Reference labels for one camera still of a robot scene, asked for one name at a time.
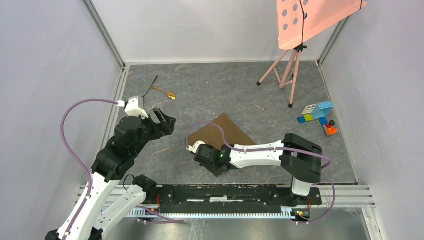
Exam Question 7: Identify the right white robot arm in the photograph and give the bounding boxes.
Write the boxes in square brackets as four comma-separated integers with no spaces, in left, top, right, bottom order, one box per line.
[187,133,323,204]

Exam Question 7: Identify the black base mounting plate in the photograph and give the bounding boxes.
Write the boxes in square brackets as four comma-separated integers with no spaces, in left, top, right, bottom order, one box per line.
[125,184,323,215]

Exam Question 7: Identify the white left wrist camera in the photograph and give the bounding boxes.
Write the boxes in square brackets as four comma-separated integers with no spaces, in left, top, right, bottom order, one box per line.
[117,96,149,120]

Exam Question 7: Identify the brown cloth napkin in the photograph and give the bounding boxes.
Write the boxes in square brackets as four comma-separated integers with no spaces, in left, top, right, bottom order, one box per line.
[187,112,257,152]

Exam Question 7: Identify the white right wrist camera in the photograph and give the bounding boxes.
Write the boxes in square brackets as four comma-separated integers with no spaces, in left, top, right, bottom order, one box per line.
[186,140,205,155]

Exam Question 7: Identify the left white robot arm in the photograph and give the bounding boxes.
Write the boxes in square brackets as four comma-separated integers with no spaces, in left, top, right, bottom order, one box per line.
[45,107,177,240]

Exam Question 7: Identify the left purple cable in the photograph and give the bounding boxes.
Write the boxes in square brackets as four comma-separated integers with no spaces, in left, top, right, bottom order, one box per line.
[59,98,186,237]

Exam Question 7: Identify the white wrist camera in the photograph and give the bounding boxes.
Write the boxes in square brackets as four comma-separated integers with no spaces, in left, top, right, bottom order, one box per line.
[117,96,149,120]
[186,140,205,155]

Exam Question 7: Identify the pink music stand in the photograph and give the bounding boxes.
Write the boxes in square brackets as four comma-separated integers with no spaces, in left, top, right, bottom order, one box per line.
[256,0,368,108]

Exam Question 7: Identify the colourful toy block structure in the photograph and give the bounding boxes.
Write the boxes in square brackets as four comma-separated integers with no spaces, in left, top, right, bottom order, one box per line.
[296,101,338,137]

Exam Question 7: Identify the gold spoon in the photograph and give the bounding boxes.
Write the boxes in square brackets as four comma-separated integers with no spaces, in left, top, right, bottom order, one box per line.
[152,86,177,100]

